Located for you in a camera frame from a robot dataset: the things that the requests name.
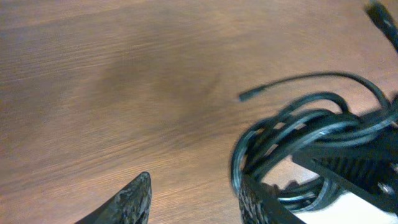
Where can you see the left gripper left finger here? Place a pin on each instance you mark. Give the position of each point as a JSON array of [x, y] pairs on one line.
[[131, 205]]

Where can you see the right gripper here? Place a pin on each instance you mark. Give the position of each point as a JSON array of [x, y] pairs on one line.
[[369, 170]]

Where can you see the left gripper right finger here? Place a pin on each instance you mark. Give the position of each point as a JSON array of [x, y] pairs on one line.
[[259, 206]]

